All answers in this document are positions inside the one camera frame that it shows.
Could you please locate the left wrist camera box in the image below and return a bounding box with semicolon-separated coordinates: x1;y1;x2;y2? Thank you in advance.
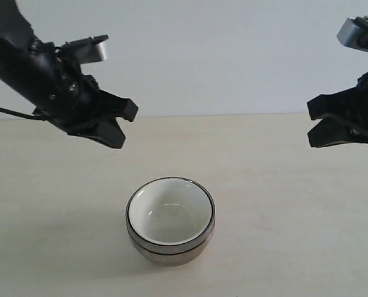
59;35;109;64

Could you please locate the smooth stainless steel bowl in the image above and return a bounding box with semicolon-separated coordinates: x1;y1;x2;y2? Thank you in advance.
127;229;214;267

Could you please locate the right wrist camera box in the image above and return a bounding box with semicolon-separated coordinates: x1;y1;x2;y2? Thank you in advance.
336;16;368;53

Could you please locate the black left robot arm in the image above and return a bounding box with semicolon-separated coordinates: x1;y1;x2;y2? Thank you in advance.
0;1;139;149

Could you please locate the white ceramic bowl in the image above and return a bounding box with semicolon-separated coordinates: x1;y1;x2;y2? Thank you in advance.
128;180;214;245

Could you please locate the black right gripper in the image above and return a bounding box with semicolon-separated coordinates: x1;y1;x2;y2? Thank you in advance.
307;72;368;148

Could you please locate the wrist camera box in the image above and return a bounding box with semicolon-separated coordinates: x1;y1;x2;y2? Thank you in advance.
336;16;368;53
59;35;109;64

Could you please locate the ribbed stainless steel bowl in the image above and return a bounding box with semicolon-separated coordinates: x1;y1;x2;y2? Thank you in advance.
126;176;216;253

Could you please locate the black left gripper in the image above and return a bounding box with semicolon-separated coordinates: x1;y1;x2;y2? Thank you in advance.
32;43;139;149

